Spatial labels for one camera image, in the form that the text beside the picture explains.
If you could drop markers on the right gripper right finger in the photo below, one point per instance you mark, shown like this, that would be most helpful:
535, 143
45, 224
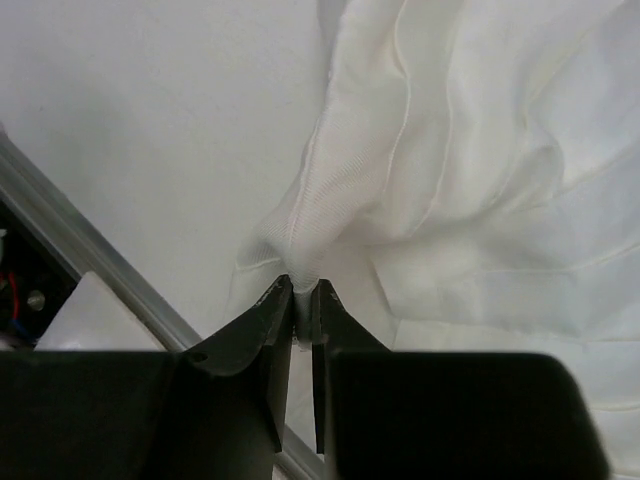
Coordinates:
383, 414

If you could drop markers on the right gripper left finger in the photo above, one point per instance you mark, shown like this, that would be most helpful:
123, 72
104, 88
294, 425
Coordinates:
214, 411

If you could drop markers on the white pleated skirt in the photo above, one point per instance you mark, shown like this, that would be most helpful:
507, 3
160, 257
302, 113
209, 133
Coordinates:
472, 183

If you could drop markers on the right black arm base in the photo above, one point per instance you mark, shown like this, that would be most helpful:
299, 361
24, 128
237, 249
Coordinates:
34, 285

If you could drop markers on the aluminium front table rail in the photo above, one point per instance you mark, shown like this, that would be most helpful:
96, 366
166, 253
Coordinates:
149, 323

